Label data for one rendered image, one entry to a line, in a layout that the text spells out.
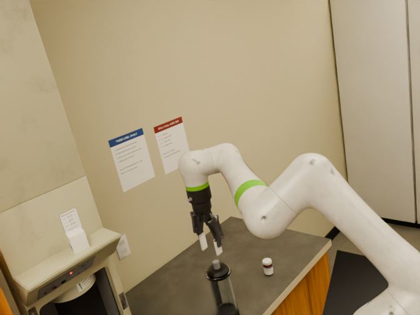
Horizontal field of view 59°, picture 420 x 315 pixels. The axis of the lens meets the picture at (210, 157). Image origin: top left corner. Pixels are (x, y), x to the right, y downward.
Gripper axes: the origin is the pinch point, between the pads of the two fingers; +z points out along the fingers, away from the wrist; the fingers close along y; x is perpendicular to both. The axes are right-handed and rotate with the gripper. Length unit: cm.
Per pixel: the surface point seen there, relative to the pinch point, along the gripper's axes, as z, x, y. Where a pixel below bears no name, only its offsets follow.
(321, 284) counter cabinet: 57, 61, 10
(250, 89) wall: -40, 117, -60
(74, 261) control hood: -22, -50, -5
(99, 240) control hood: -22.6, -39.5, -8.2
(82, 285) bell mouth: -6, -46, -19
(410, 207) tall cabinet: 104, 247, -1
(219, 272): 10.2, -1.8, 3.8
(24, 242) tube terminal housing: -31, -58, -16
